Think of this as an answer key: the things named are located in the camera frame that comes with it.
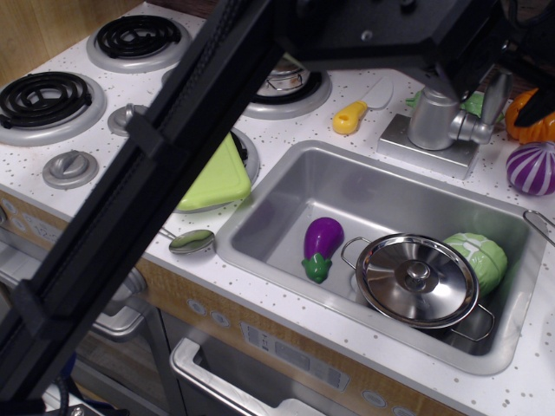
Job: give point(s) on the green toy cabbage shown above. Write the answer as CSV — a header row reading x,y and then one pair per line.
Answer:
x,y
487,259

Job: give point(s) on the back right stove burner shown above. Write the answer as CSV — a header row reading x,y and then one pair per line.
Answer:
x,y
304,101

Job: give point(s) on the silver faucet lever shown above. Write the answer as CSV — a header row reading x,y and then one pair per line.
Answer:
x,y
497,93

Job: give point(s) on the steel pot with lid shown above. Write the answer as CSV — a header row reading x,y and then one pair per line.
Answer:
x,y
421,282

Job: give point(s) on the steel utensil handle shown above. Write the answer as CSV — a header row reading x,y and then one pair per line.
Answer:
x,y
541,224

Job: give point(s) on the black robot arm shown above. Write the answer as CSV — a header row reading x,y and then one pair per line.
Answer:
x,y
449,46

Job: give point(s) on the silver toy faucet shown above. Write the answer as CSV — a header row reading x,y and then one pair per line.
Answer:
x,y
439,136

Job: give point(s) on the back left coil burner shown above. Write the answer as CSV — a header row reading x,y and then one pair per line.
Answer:
x,y
138,44

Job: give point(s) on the yellow handled toy knife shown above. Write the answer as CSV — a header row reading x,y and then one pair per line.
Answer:
x,y
347,120

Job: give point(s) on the stove burner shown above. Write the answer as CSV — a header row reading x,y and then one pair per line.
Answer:
x,y
304,101
249,155

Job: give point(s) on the steel ladle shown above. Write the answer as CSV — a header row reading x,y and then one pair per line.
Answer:
x,y
189,242

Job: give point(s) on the green toy cutting board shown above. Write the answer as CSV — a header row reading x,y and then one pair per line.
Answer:
x,y
222,180

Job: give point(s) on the silver oven dial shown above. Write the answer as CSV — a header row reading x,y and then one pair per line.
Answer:
x,y
133,284

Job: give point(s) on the orange toy pumpkin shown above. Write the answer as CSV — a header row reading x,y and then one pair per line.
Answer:
x,y
541,131

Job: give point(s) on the green toy vegetable behind faucet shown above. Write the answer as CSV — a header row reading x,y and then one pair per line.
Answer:
x,y
472,105

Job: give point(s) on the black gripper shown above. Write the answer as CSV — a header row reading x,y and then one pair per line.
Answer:
x,y
533,39

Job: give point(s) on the front right stove burner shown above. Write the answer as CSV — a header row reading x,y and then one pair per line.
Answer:
x,y
249,155

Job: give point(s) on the coil burner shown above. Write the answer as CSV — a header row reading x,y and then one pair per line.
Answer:
x,y
138,44
50,107

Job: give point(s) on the purple toy eggplant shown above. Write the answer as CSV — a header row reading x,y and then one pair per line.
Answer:
x,y
321,240

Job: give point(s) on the silver sink basin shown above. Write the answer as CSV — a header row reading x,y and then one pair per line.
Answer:
x,y
370,199

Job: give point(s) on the purple striped toy onion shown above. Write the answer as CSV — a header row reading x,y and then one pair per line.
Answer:
x,y
530,168

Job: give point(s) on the front left coil burner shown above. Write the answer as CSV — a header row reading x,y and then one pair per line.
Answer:
x,y
50,107

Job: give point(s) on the steel pot on stove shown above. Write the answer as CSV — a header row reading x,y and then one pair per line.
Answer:
x,y
286,78

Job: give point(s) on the grey stove knob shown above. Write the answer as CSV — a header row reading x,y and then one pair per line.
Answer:
x,y
171,79
119,118
70,170

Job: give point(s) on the silver oven door handle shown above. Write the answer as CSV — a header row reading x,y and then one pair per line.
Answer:
x,y
224,392

